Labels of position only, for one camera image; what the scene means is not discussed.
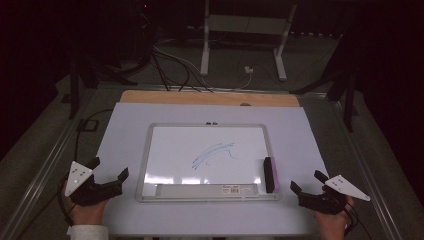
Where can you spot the aluminium frame rail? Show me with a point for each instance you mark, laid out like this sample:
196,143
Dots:
233,89
366,173
40,173

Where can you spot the white metal stand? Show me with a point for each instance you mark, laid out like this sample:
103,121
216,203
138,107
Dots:
245,24

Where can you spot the person's right hand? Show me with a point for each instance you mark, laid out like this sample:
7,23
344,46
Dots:
333,226

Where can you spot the white table cover sheet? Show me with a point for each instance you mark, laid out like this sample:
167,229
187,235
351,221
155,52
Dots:
126,133

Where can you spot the white plug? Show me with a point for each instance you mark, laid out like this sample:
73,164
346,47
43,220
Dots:
248,70

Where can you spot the black square floor box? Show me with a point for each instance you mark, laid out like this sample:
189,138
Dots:
87,125

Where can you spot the silver-framed whiteboard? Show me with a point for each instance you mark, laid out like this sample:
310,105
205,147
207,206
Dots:
186,156

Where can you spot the person's left hand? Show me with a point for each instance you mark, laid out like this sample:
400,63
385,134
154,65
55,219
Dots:
87,215

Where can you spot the black and purple whiteboard eraser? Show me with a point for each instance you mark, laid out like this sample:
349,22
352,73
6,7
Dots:
269,175

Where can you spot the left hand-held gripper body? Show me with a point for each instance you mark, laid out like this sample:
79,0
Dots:
90,191

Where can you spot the black tripod stand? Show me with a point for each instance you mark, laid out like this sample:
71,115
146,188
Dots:
74,86
349,100

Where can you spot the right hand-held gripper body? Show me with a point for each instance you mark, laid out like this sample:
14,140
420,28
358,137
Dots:
328,201

